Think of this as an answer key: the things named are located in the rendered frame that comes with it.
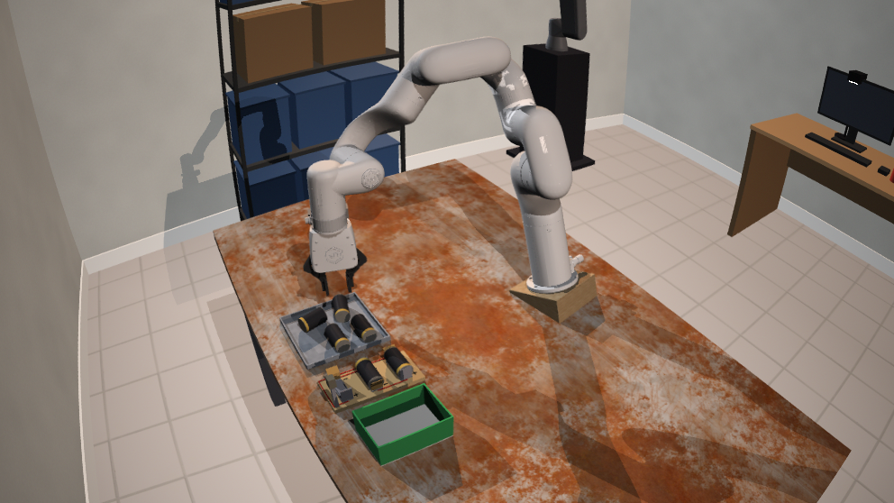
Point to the green open-top box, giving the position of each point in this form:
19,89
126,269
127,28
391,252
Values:
403,415

